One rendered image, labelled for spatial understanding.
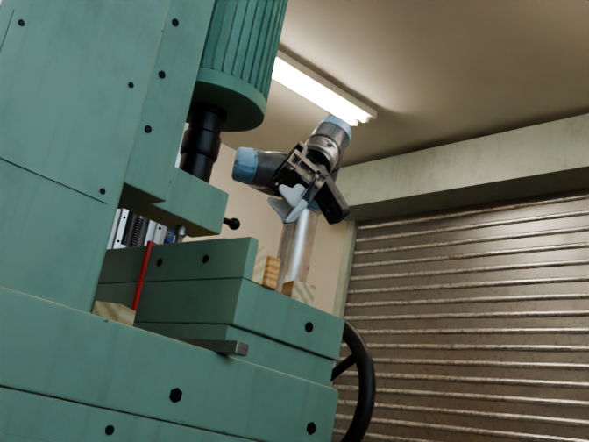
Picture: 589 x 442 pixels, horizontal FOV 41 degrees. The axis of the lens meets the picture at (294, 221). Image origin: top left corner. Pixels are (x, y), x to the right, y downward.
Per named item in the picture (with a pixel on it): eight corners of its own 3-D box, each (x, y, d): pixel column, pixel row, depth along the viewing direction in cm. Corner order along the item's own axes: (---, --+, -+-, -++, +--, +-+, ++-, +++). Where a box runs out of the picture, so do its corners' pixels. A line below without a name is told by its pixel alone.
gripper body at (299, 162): (263, 186, 145) (284, 157, 155) (297, 217, 146) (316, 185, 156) (287, 161, 141) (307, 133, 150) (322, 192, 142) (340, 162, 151)
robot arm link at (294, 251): (242, 360, 194) (280, 163, 213) (301, 371, 195) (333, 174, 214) (244, 351, 183) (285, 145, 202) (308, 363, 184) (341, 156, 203)
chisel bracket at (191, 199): (219, 245, 119) (230, 193, 121) (146, 213, 109) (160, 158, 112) (188, 247, 124) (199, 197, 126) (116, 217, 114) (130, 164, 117)
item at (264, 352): (329, 388, 110) (334, 360, 111) (222, 355, 96) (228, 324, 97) (155, 373, 137) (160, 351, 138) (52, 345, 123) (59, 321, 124)
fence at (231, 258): (251, 281, 99) (259, 239, 101) (242, 276, 98) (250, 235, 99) (18, 289, 140) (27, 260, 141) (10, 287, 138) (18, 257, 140)
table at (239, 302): (379, 374, 116) (386, 335, 118) (235, 324, 96) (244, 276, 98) (138, 358, 158) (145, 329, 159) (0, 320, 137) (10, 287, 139)
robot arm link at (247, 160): (242, 145, 210) (239, 135, 162) (282, 153, 211) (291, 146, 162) (234, 187, 211) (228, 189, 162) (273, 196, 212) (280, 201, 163)
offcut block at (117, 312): (102, 339, 101) (110, 308, 103) (128, 343, 100) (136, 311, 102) (87, 332, 98) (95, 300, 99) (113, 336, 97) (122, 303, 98)
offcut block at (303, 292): (277, 310, 115) (282, 282, 116) (299, 316, 116) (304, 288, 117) (288, 308, 111) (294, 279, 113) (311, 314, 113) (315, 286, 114)
